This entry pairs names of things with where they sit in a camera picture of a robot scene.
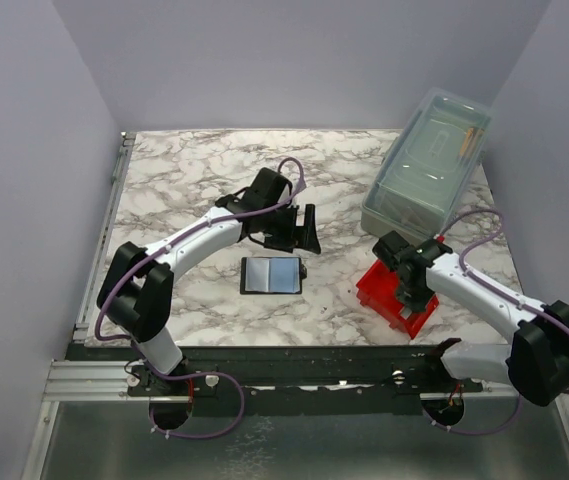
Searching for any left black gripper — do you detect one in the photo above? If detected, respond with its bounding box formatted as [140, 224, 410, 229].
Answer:
[262, 203, 321, 254]

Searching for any red plastic bin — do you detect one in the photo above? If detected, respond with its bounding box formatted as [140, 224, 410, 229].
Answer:
[356, 260, 439, 339]

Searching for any black leather card holder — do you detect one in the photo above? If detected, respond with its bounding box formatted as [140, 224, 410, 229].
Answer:
[239, 257, 307, 295]

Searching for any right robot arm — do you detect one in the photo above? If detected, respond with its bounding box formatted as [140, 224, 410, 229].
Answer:
[379, 232, 569, 406]

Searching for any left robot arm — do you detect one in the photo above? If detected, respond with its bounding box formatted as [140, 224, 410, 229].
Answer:
[97, 197, 321, 395]

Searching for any clear plastic storage box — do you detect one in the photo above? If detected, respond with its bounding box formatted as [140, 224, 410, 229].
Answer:
[361, 89, 492, 243]

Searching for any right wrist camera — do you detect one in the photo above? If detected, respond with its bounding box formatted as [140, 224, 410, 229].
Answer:
[372, 230, 411, 272]

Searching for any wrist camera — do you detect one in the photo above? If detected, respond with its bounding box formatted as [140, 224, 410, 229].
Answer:
[242, 167, 292, 211]
[372, 230, 411, 272]

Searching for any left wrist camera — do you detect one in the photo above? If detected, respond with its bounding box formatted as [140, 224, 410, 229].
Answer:
[242, 167, 292, 211]

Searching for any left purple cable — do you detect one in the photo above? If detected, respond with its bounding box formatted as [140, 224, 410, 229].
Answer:
[92, 156, 308, 441]

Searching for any purple cable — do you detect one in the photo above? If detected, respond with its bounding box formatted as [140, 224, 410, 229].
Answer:
[428, 208, 569, 435]
[92, 156, 308, 441]

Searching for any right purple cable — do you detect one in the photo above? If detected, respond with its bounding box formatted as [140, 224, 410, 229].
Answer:
[428, 208, 569, 435]

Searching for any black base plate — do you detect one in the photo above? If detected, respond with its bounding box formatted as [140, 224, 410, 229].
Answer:
[65, 344, 513, 427]

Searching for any aluminium mounting rail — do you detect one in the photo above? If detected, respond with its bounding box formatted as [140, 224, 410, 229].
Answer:
[41, 354, 569, 402]

